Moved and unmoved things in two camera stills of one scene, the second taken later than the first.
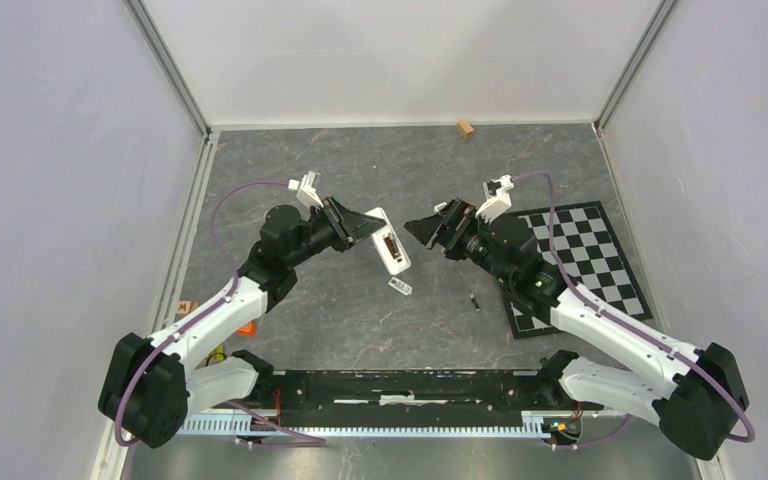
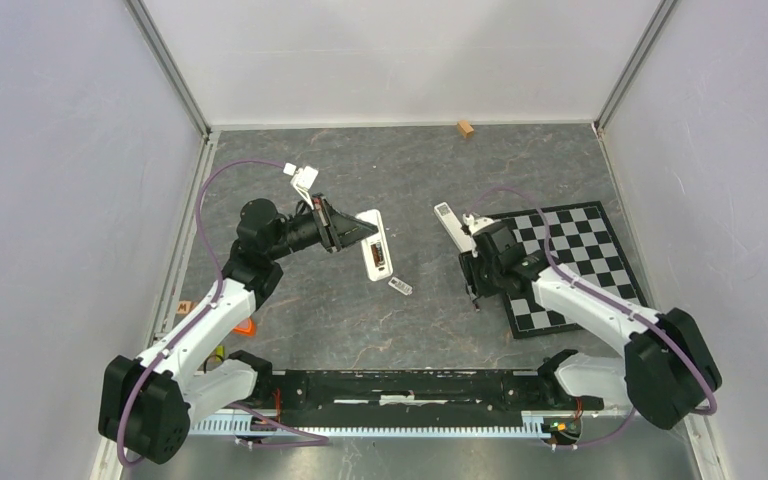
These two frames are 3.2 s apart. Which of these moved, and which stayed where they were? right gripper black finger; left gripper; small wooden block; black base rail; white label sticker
Moved: right gripper black finger
Stayed: small wooden block; black base rail; white label sticker; left gripper
